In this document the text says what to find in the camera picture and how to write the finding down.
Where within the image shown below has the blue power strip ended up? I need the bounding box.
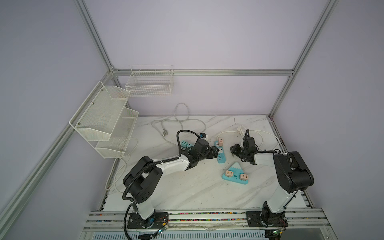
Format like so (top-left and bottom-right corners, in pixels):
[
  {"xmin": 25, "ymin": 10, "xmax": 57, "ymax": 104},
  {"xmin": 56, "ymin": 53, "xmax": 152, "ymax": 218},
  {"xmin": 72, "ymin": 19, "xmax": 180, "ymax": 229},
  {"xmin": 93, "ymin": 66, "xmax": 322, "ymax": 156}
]
[{"xmin": 215, "ymin": 141, "xmax": 226, "ymax": 164}]

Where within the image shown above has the black power strip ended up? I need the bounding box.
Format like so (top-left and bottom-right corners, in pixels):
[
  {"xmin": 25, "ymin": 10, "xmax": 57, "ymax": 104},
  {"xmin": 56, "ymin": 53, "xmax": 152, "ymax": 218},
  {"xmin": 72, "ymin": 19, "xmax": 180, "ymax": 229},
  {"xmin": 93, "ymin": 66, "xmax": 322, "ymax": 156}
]
[{"xmin": 178, "ymin": 146, "xmax": 187, "ymax": 155}]

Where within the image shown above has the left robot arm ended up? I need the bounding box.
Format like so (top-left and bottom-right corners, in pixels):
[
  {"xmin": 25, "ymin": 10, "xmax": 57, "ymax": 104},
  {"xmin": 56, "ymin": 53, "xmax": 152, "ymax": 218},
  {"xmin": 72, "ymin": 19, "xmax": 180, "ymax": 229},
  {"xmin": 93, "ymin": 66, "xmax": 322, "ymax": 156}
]
[{"xmin": 122, "ymin": 130, "xmax": 219, "ymax": 228}]

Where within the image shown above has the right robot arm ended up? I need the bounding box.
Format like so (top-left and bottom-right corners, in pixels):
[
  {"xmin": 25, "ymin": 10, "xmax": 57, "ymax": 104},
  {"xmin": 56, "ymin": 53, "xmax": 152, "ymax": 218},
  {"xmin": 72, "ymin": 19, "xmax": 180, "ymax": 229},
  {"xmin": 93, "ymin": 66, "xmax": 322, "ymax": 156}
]
[{"xmin": 230, "ymin": 136, "xmax": 314, "ymax": 227}]

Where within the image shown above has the teal triangular power strip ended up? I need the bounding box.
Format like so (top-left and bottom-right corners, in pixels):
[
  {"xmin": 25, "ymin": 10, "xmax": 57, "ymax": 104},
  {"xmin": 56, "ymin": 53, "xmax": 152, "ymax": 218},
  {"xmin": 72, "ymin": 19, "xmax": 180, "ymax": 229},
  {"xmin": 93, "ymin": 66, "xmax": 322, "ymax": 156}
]
[{"xmin": 222, "ymin": 162, "xmax": 249, "ymax": 185}]

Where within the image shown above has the white mesh lower shelf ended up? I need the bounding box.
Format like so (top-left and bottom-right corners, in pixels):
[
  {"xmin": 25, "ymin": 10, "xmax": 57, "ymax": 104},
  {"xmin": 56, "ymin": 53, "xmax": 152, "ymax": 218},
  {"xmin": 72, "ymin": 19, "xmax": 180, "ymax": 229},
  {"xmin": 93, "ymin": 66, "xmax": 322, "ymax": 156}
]
[{"xmin": 96, "ymin": 108, "xmax": 139, "ymax": 159}]

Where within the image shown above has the white mesh shelf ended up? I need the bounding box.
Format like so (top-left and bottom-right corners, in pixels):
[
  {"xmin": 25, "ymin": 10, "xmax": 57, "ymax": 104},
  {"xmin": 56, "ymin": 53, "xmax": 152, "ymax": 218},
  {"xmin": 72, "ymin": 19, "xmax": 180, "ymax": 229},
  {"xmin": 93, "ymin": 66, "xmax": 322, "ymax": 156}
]
[
  {"xmin": 69, "ymin": 82, "xmax": 130, "ymax": 142},
  {"xmin": 96, "ymin": 108, "xmax": 139, "ymax": 159}
]

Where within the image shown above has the white mesh upper shelf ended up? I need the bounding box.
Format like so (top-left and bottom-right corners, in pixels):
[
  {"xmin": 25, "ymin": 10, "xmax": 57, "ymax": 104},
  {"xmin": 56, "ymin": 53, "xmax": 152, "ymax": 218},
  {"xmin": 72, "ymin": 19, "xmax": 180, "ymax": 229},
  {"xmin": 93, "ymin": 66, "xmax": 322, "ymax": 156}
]
[{"xmin": 69, "ymin": 82, "xmax": 130, "ymax": 142}]

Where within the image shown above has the white cable of blue strip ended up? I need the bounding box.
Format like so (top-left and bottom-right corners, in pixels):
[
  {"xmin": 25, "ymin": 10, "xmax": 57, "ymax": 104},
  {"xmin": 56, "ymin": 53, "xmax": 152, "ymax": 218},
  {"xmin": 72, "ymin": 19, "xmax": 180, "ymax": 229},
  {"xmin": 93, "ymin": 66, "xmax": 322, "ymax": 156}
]
[{"xmin": 216, "ymin": 125, "xmax": 280, "ymax": 154}]

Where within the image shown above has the grey cable with plug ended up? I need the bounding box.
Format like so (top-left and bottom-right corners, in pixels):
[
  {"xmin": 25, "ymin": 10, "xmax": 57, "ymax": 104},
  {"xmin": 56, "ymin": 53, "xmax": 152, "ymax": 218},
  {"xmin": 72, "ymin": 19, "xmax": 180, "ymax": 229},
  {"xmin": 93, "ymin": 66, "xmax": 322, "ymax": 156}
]
[{"xmin": 150, "ymin": 102, "xmax": 207, "ymax": 146}]

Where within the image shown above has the white wire basket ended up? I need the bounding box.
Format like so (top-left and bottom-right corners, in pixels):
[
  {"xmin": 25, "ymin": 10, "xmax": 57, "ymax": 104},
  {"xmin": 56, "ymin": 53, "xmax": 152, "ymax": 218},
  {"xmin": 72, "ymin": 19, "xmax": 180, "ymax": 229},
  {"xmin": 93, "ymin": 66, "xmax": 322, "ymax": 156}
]
[{"xmin": 126, "ymin": 65, "xmax": 174, "ymax": 97}]

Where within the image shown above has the aluminium front rail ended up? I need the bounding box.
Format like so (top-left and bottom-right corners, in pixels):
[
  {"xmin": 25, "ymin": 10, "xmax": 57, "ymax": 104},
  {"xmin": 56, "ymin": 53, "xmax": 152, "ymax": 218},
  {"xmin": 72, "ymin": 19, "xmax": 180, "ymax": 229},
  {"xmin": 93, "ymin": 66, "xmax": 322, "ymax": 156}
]
[{"xmin": 83, "ymin": 208, "xmax": 331, "ymax": 232}]

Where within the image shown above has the white cable of orange strip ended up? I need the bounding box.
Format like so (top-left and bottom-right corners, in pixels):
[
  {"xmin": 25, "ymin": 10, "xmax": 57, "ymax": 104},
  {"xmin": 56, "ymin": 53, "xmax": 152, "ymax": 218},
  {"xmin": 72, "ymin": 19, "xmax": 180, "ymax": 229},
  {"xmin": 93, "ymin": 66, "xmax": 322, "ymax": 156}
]
[{"xmin": 104, "ymin": 137, "xmax": 139, "ymax": 194}]

